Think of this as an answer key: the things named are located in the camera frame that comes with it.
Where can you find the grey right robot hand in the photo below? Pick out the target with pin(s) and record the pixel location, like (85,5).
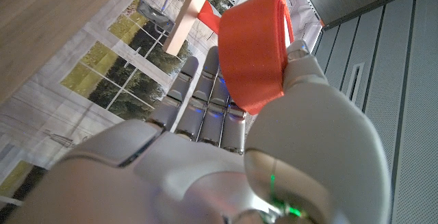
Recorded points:
(308,142)

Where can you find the red satin ribbon roll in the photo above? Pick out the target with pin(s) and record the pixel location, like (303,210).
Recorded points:
(250,52)

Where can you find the wooden clip hanger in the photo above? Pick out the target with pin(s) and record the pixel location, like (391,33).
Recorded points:
(188,15)

